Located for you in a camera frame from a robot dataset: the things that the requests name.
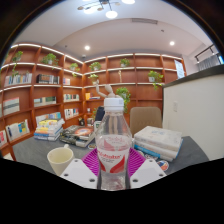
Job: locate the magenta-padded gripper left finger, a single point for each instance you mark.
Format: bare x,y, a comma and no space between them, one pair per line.
78,173

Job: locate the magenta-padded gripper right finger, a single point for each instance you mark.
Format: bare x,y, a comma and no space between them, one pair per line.
148,171

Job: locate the clear plastic water bottle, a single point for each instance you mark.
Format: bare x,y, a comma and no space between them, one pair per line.
113,150

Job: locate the round colourful badge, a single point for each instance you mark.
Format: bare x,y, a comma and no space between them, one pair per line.
163,165

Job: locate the cream ceramic cup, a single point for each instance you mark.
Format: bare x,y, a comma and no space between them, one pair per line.
60,160

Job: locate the white book stack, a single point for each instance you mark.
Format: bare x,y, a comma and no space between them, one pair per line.
158,141

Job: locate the dark book stack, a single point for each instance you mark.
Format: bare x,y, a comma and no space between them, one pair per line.
78,135

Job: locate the white box with green logo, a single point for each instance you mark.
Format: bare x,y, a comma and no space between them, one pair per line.
97,126

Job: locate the tan upholstered chair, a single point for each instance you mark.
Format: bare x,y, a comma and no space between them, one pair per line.
145,120

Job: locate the colourful book stack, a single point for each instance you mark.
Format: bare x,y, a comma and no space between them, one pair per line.
49,130

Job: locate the dark blue chair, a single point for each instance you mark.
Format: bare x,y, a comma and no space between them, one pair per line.
99,114

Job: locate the white counter with dark top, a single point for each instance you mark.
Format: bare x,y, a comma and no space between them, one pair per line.
200,116

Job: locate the wooden artist mannequin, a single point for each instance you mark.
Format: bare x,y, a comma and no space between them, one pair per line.
109,90

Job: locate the grey curtain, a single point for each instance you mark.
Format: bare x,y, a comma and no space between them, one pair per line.
209,62

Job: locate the recessed ceiling spotlight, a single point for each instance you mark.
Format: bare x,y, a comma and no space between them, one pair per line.
172,43
87,47

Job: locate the ceiling air vent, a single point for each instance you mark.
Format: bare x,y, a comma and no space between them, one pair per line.
144,21

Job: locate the branched ceiling lamp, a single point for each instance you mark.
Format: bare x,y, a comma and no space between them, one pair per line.
110,8

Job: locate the white wall switch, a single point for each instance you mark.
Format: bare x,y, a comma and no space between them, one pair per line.
175,106

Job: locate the wooden wall shelf unit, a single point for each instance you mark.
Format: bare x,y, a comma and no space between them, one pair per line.
43,90

